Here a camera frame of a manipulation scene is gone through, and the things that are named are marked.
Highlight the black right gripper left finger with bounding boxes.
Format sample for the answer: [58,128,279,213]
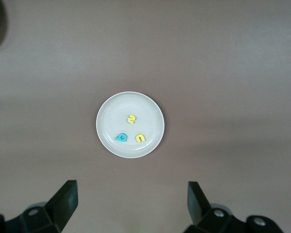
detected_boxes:
[6,179,80,233]

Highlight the beige round plate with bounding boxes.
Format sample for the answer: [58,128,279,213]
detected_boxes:
[96,91,165,159]

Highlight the teal foam letter p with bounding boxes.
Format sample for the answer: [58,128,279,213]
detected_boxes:
[115,133,129,143]

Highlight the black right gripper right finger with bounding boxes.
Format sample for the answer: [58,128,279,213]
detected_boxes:
[184,181,248,233]

